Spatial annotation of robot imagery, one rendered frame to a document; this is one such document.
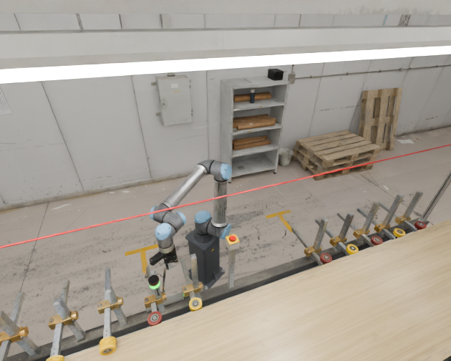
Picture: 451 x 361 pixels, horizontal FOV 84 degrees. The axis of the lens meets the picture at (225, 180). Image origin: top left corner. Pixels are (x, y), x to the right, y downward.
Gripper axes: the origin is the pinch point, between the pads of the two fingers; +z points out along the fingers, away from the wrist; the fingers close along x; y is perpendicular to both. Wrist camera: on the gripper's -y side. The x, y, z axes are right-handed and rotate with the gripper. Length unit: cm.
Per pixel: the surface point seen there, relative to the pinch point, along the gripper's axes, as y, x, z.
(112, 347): -35.1, -33.4, 4.3
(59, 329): -62, -14, 5
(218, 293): 31.7, -10.0, 31.4
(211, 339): 15.2, -45.3, 11.3
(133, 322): -28.1, -9.7, 30.9
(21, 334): -81, -10, 4
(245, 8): 28, -44, -141
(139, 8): 5, -44, -141
